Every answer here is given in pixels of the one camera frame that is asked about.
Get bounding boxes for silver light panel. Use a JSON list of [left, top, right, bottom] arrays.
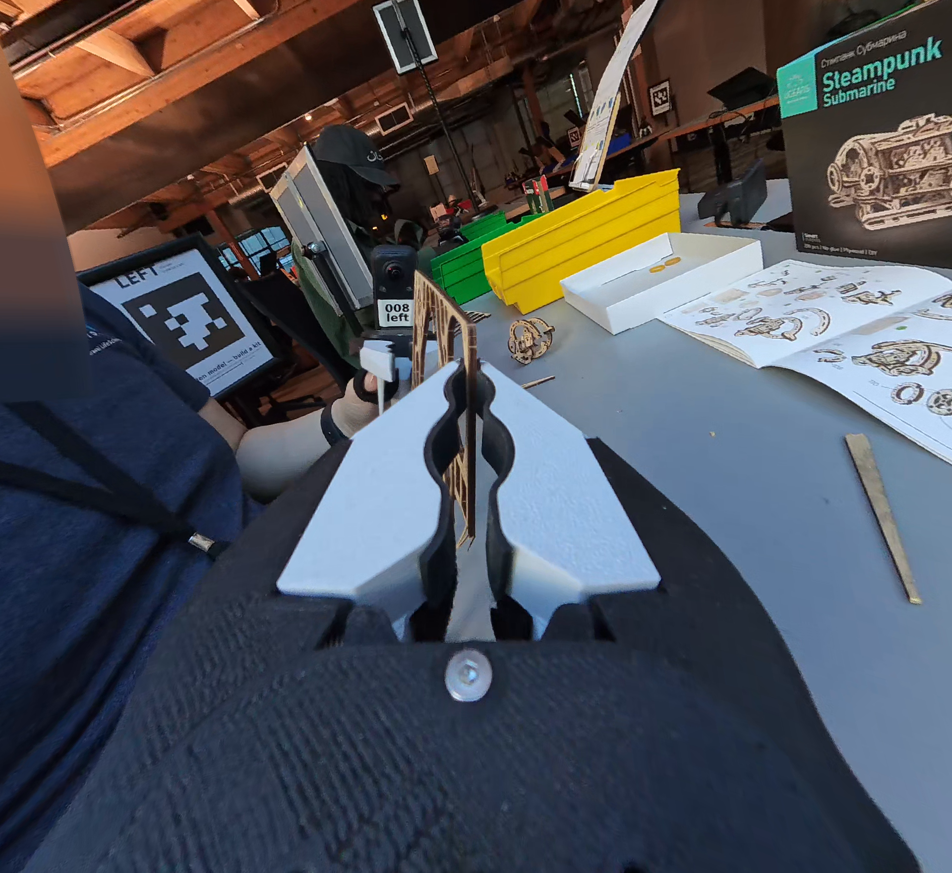
[[269, 144, 374, 316]]

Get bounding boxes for instruction booklet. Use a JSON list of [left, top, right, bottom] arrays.
[[658, 259, 952, 465]]

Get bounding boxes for clipboard with paper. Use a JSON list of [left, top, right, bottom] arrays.
[[569, 0, 674, 193]]

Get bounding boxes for green plastic bin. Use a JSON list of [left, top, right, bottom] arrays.
[[457, 211, 538, 243], [430, 237, 495, 309]]

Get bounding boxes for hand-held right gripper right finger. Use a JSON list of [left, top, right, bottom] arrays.
[[473, 360, 661, 642]]

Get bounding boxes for yellow plastic bin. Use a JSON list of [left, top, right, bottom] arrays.
[[481, 168, 682, 316]]

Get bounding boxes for person's left hand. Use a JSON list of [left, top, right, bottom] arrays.
[[331, 376, 404, 440]]

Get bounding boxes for white cardboard tray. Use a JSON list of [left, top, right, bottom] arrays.
[[559, 232, 764, 336]]

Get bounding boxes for black framed marker sign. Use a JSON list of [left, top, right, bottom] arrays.
[[76, 233, 284, 398]]

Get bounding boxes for laser-cut wooden parts sheet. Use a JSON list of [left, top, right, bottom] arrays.
[[411, 269, 483, 550]]

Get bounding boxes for person's left forearm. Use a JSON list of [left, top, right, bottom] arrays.
[[197, 397, 351, 505]]

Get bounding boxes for black model kit box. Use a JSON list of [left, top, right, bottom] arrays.
[[775, 0, 952, 270]]

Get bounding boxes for black shoulder strap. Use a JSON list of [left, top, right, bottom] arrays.
[[0, 400, 232, 561]]

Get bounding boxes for round wooden model assembly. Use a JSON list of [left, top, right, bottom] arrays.
[[508, 317, 556, 366]]

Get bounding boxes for black device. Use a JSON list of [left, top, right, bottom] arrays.
[[697, 159, 769, 228]]

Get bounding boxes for small light panel on pole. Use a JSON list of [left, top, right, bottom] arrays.
[[372, 0, 440, 76]]

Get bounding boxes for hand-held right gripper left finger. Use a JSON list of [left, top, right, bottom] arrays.
[[277, 360, 464, 642]]

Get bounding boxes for thin wooden stick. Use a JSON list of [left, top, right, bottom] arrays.
[[844, 433, 923, 605]]

